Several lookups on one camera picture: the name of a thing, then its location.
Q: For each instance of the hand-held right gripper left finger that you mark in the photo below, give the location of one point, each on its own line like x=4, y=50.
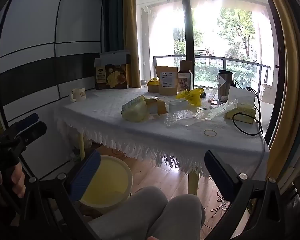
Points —
x=86, y=175

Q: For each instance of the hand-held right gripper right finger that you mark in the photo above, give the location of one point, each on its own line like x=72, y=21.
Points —
x=220, y=177

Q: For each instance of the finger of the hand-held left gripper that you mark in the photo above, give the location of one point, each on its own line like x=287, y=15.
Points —
x=27, y=121
x=36, y=131

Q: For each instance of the yellow plastic bucket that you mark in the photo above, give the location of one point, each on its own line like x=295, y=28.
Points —
x=110, y=177

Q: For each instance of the bubble wrap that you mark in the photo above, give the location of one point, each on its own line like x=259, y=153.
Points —
x=180, y=118

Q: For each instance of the pale yellow packet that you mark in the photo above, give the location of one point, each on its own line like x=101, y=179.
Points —
x=135, y=110

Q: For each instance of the cardboard box with yellow tape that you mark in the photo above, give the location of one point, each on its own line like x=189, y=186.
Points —
x=156, y=106

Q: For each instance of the person's left hand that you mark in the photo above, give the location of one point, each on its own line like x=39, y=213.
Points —
x=16, y=180

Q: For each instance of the yellow table leg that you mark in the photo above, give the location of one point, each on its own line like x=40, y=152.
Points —
x=82, y=145
x=193, y=182

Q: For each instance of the rubber band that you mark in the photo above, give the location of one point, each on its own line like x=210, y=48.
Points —
x=204, y=132

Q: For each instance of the white cartoon mug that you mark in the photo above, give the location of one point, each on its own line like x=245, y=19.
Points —
x=78, y=94

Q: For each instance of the person's right leg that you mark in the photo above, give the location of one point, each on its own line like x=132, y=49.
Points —
x=180, y=217

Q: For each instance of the person's leg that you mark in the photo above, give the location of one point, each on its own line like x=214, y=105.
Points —
x=130, y=215
x=180, y=217

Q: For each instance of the person's left leg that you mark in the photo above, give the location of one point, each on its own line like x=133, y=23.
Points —
x=130, y=215

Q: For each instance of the white lace tablecloth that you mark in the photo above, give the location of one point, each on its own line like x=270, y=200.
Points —
x=115, y=122

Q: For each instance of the clear plastic bag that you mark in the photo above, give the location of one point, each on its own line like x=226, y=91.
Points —
x=220, y=110

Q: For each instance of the white tissue paper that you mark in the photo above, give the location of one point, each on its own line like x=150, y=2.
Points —
x=241, y=96

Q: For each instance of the dark green ball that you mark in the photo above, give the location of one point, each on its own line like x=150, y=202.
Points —
x=202, y=94

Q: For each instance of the steel thermos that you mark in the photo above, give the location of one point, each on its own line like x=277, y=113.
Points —
x=226, y=85

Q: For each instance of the brown printed cracker box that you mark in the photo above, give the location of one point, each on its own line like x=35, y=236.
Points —
x=112, y=75

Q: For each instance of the clear bag with white tag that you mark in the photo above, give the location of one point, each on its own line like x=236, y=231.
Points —
x=220, y=81

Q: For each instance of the brown printed carton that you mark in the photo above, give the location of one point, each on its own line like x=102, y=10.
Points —
x=185, y=76

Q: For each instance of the small cardboard box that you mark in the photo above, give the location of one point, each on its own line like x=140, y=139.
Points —
x=152, y=88

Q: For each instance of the kraft paper pouch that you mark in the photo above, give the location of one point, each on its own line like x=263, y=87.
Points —
x=167, y=80

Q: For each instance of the small yellow plastic bag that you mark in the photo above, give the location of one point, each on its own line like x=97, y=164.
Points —
x=153, y=81

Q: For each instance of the balcony railing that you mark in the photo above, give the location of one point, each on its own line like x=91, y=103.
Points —
x=215, y=58

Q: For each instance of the teal curtain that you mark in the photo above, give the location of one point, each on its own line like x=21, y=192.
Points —
x=112, y=15

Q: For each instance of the yellow curtain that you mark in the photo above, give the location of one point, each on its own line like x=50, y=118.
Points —
x=130, y=17

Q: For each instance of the dark window pillar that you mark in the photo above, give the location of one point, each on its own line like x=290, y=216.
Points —
x=187, y=30

